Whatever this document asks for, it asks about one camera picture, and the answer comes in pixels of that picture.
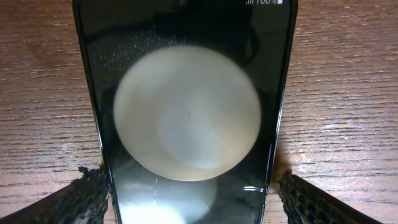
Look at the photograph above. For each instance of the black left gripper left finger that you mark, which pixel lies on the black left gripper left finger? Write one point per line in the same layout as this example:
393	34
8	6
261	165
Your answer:
83	201

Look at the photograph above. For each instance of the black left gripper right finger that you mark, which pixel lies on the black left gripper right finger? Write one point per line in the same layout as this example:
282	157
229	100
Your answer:
304	203

